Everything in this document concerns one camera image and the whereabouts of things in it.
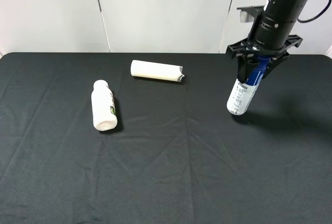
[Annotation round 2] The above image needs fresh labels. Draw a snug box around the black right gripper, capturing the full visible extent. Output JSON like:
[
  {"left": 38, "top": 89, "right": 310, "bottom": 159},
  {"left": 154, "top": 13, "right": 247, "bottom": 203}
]
[{"left": 226, "top": 35, "right": 303, "bottom": 81}]

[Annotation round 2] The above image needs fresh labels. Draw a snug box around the blue and white bottle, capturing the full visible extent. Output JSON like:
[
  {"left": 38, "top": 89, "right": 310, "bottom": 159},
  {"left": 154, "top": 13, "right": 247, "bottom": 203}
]
[{"left": 227, "top": 57, "right": 271, "bottom": 116}]

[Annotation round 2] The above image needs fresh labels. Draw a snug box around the white paper roll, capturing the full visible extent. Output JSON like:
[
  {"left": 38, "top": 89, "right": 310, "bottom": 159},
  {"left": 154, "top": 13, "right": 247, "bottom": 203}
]
[{"left": 130, "top": 60, "right": 185, "bottom": 82}]

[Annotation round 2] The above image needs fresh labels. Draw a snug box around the black tablecloth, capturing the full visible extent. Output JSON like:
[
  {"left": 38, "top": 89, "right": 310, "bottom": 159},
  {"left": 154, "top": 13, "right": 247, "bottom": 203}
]
[{"left": 1, "top": 53, "right": 331, "bottom": 223}]

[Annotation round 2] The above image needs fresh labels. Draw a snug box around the white bottle with green label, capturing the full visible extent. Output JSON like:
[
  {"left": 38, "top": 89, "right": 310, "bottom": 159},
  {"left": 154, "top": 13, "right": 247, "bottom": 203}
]
[{"left": 91, "top": 80, "right": 118, "bottom": 132}]

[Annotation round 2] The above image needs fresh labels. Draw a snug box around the grey bracket on right arm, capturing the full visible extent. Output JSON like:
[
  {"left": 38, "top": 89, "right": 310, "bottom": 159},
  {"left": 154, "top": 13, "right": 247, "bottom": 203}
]
[{"left": 237, "top": 5, "right": 265, "bottom": 23}]

